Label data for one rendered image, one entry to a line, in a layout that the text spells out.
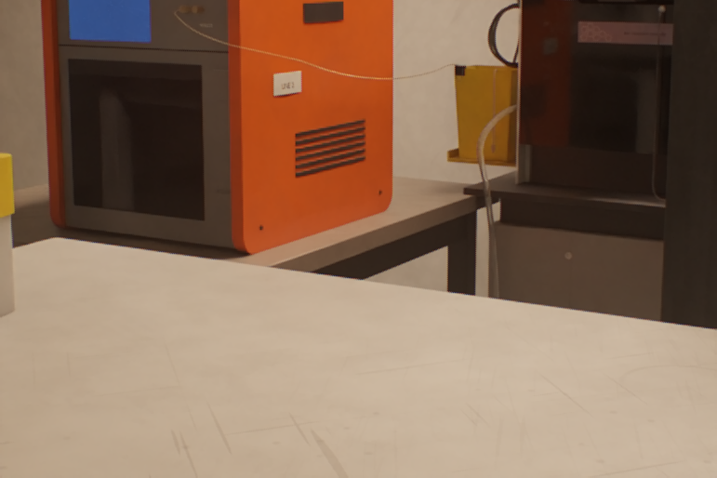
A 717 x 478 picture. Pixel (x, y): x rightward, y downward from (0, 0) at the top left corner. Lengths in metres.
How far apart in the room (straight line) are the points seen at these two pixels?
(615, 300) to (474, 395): 1.51
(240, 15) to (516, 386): 1.17
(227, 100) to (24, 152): 2.76
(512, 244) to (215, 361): 1.52
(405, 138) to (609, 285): 1.59
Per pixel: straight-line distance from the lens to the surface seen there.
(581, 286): 2.19
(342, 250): 1.95
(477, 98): 2.32
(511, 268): 2.24
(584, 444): 0.62
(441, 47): 3.60
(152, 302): 0.86
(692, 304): 1.21
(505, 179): 2.34
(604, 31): 2.20
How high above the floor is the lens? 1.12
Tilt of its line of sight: 11 degrees down
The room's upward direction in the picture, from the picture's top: straight up
